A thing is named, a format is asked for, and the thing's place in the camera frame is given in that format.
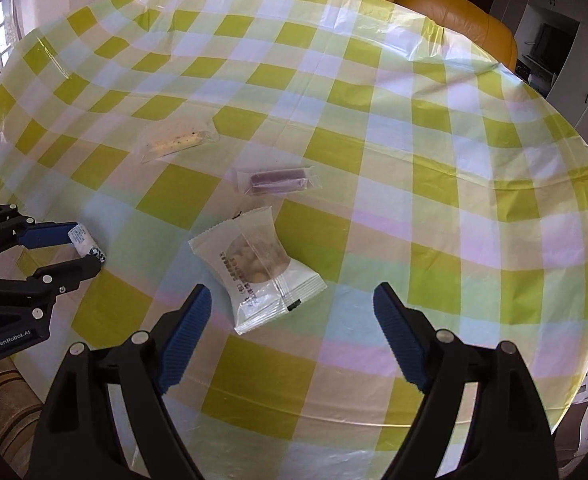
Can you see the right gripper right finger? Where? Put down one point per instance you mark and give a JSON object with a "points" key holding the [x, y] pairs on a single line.
{"points": [[509, 435]]}

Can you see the green checkered tablecloth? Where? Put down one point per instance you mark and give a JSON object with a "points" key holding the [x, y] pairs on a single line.
{"points": [[441, 174]]}

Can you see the striped sofa cushion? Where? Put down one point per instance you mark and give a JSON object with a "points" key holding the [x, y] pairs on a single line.
{"points": [[20, 409]]}

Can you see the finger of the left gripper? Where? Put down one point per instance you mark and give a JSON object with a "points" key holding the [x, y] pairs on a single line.
{"points": [[49, 281], [19, 230]]}

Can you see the purple bar clear packet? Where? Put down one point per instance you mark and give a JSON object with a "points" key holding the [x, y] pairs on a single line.
{"points": [[276, 181]]}

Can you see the small white candy packet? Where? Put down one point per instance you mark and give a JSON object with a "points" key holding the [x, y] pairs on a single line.
{"points": [[84, 243]]}

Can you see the white cookie snack packet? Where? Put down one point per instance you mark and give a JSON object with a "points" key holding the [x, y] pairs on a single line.
{"points": [[247, 258]]}

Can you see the clear packet pale biscuit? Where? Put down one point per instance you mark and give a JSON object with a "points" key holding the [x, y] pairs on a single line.
{"points": [[170, 136]]}

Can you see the white cabinet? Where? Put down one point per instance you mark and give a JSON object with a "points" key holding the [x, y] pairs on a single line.
{"points": [[552, 39]]}

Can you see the orange leather armchair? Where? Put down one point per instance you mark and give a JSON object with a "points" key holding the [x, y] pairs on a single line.
{"points": [[471, 21]]}

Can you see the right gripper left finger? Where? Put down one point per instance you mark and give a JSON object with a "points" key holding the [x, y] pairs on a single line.
{"points": [[77, 437]]}

